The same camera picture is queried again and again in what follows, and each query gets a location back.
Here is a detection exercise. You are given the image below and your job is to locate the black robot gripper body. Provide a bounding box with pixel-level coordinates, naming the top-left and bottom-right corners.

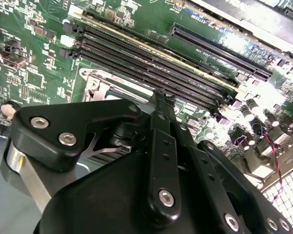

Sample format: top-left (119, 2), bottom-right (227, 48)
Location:
top-left (33, 148), bottom-right (219, 234)

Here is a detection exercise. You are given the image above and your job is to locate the metal socket cover frame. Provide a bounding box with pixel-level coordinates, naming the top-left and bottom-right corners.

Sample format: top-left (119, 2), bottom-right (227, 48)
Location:
top-left (86, 72), bottom-right (157, 103)

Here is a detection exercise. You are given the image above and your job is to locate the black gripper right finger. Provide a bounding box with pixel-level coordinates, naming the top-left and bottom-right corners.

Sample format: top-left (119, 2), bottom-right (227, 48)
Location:
top-left (164, 94), bottom-right (293, 234)

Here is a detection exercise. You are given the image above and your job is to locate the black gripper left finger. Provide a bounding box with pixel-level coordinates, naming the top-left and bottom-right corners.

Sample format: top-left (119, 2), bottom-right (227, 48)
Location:
top-left (1, 89), bottom-right (183, 224)

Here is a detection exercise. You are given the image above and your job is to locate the silver CPU plate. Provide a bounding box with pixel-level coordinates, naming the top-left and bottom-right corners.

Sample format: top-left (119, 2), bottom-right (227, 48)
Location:
top-left (104, 86), bottom-right (153, 114)

